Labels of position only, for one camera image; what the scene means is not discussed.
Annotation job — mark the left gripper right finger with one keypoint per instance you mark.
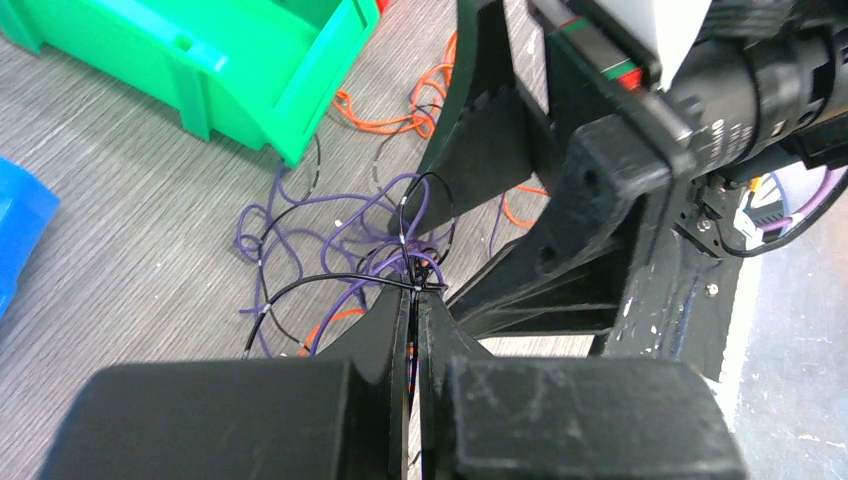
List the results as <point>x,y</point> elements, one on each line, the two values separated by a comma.
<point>489,417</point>

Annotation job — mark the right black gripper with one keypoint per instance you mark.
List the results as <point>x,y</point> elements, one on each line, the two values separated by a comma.
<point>610,256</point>

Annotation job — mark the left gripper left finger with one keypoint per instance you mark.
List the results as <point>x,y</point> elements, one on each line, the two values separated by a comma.
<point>342,414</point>

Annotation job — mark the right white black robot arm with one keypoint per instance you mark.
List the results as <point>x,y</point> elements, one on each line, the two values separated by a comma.
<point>761,76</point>

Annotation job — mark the red plastic bin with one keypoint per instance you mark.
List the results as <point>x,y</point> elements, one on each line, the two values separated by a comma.
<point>382,5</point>

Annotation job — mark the green plastic bin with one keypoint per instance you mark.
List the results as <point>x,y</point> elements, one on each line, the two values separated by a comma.
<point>262,73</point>

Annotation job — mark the blue plastic bin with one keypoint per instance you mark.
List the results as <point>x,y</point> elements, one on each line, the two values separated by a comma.
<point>27,207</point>

